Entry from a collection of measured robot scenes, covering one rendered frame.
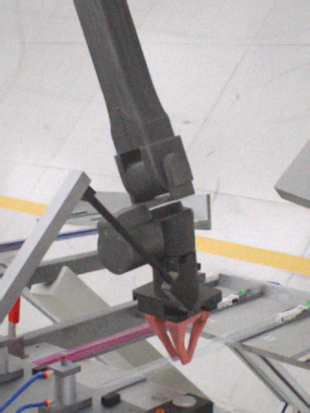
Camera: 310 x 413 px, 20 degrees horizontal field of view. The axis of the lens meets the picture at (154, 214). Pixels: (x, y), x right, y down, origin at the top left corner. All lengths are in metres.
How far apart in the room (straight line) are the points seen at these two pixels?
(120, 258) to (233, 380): 1.31
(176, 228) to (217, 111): 1.90
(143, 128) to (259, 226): 1.51
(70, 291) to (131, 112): 0.55
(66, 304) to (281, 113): 1.42
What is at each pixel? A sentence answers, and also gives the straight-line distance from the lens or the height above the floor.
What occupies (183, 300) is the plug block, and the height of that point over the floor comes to 1.15.
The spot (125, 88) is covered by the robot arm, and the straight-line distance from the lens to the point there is 1.08.
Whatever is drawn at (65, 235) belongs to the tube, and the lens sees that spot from 1.41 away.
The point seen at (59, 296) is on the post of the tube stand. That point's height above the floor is 0.83.
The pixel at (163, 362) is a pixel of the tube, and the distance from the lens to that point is 1.14.
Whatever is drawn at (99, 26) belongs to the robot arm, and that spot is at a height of 1.28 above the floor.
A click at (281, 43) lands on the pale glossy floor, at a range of 3.06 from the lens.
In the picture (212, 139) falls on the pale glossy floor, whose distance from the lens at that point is 2.89.
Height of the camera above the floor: 1.81
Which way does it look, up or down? 40 degrees down
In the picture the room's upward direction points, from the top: 42 degrees counter-clockwise
